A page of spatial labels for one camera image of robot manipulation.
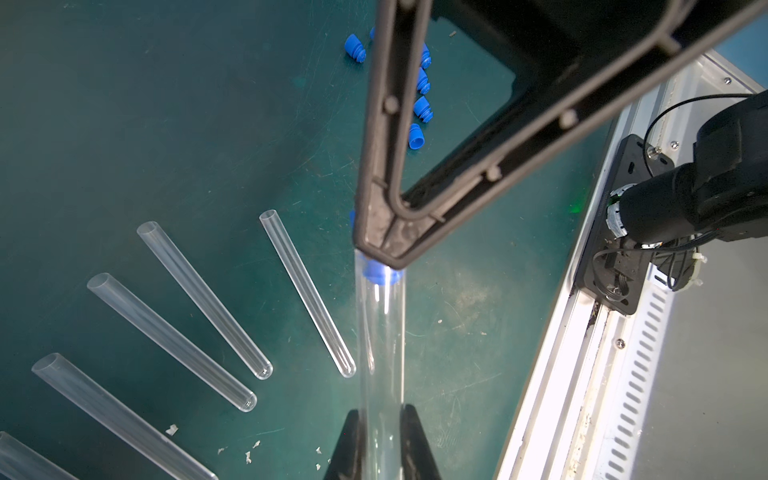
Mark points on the blue stopper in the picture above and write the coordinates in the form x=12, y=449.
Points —
x=423, y=110
x=423, y=85
x=376, y=272
x=355, y=49
x=426, y=58
x=416, y=138

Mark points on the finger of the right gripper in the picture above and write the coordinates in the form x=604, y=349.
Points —
x=400, y=31
x=577, y=63

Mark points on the test tube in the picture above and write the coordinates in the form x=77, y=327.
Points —
x=18, y=461
x=381, y=334
x=162, y=333

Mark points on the aluminium mounting rail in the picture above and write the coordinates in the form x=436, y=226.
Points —
x=583, y=409

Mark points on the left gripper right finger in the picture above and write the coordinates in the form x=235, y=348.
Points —
x=418, y=462

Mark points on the test tube horizontal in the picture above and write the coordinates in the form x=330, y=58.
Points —
x=84, y=392

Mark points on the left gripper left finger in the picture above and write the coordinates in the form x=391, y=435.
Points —
x=346, y=460

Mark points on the test tube diagonal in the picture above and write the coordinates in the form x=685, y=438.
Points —
x=191, y=282
x=308, y=293

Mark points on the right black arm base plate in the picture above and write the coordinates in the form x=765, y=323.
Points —
x=636, y=208

